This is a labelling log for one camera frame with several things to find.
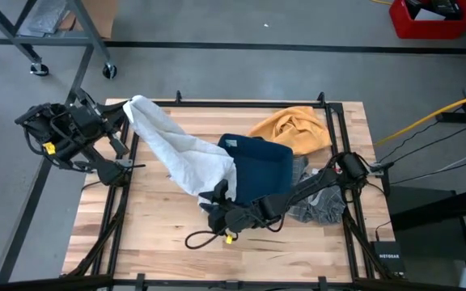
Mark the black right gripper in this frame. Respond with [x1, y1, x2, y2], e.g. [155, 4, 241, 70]
[199, 179, 269, 235]

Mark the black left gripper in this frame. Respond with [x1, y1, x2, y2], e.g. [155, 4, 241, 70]
[69, 91, 131, 157]

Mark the white checked towel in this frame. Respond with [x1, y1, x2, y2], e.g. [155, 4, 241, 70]
[122, 95, 238, 205]

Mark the navy blue fabric bin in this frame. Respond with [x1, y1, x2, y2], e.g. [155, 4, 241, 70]
[218, 133, 294, 205]

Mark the orange yellow towel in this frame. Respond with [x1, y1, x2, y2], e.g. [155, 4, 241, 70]
[247, 105, 333, 157]

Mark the grey checked towel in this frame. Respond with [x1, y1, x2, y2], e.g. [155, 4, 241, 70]
[287, 155, 346, 226]

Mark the grey metal wheeled cart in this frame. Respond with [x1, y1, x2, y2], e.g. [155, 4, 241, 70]
[0, 0, 117, 80]

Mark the brown cardboard box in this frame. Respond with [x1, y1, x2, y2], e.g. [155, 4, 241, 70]
[70, 0, 120, 40]

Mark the grey wrapped package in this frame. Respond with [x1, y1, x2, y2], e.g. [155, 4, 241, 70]
[17, 0, 70, 38]

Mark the black side desk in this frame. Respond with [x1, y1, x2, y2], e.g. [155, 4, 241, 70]
[386, 183, 466, 272]

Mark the red plastic bin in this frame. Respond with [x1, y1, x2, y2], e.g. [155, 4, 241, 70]
[388, 0, 466, 40]

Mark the white paper sheet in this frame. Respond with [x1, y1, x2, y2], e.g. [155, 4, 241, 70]
[413, 8, 447, 21]

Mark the black device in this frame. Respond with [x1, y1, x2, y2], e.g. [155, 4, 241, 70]
[405, 0, 463, 20]

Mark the black metal table frame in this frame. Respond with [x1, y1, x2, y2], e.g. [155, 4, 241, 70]
[61, 91, 398, 291]

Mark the black Netgear network switch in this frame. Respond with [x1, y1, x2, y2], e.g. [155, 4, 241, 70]
[370, 241, 406, 279]

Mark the white floor cable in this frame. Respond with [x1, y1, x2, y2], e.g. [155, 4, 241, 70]
[438, 149, 466, 171]

